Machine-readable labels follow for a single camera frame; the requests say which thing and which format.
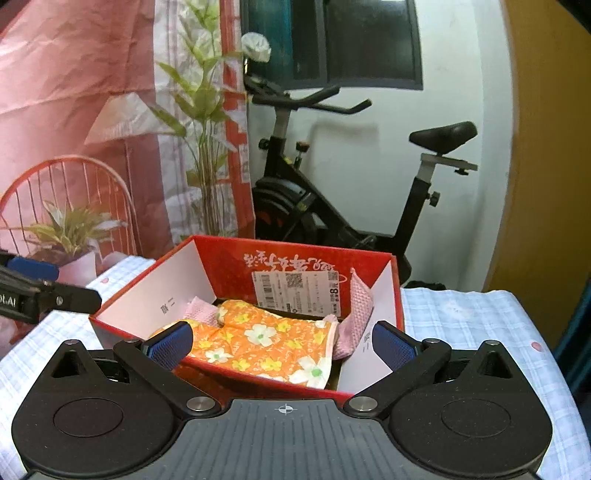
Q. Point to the dark window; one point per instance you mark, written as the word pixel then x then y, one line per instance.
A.
pixel 369 41

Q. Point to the orange floral cloth pouch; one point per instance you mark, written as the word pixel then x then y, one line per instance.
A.
pixel 258 341

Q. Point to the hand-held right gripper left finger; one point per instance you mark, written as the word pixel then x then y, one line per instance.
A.
pixel 171 345

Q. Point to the pink waffle cloth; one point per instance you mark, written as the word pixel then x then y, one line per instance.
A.
pixel 358 304

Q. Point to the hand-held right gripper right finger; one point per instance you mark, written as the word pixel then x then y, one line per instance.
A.
pixel 395 348

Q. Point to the black exercise bike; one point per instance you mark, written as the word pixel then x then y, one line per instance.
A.
pixel 286 203

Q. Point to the printed red backdrop cloth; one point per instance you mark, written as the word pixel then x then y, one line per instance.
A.
pixel 69 92

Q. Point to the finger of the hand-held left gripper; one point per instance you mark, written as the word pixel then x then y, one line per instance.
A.
pixel 32 267
pixel 74 300

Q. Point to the wooden door panel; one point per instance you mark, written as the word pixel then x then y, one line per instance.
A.
pixel 545 184

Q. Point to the red cardboard box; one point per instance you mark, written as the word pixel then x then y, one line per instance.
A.
pixel 221 263

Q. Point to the teal curtain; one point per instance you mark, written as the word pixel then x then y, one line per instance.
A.
pixel 579 332

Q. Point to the white plastic bag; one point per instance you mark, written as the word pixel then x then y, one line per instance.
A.
pixel 256 46

